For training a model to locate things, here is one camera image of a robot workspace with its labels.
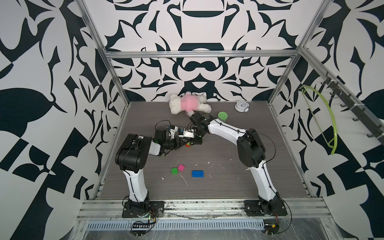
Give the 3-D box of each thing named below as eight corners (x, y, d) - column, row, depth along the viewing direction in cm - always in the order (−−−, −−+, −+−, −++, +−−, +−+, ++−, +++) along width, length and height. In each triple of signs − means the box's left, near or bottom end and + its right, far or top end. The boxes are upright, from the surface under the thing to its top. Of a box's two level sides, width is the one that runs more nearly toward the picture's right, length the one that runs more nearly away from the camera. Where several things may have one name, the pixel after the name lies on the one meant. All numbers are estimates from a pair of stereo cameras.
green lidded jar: (218, 122, 108) (219, 119, 105) (217, 114, 113) (218, 111, 110) (227, 122, 108) (228, 119, 105) (226, 114, 113) (226, 111, 110)
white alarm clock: (235, 111, 115) (236, 108, 113) (233, 103, 121) (234, 100, 119) (249, 111, 115) (250, 108, 113) (246, 103, 121) (247, 100, 119)
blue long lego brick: (191, 177, 86) (191, 175, 84) (191, 171, 88) (191, 170, 86) (204, 177, 86) (204, 175, 84) (203, 171, 88) (204, 170, 86)
